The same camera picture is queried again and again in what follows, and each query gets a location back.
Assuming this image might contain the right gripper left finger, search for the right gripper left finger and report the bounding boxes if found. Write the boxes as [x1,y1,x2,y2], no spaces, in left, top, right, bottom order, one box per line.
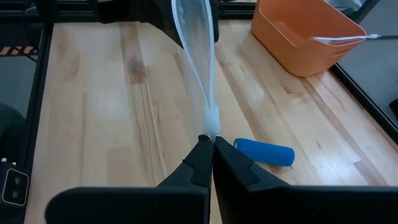
[157,134,215,187]

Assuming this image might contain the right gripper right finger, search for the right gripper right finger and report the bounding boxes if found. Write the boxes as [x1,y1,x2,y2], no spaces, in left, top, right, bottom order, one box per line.
[213,136,290,187]

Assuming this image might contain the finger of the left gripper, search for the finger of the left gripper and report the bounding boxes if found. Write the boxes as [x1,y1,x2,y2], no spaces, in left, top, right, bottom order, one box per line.
[145,0,185,49]
[211,0,221,44]

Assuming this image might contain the blue elastic bandage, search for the blue elastic bandage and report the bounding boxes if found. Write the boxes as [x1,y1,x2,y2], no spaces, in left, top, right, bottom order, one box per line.
[233,138,296,167]

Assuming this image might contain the orange plastic bin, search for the orange plastic bin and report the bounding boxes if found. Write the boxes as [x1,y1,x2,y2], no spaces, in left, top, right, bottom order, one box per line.
[250,0,368,78]

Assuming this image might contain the orange black striped tape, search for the orange black striped tape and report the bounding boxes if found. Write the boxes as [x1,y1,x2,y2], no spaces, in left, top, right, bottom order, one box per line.
[0,45,39,57]

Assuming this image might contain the dark green bulky object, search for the dark green bulky object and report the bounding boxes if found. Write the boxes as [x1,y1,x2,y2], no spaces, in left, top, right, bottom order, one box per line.
[0,102,27,162]

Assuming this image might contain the black box with white outline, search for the black box with white outline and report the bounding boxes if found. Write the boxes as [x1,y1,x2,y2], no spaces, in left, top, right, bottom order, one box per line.
[0,161,31,210]

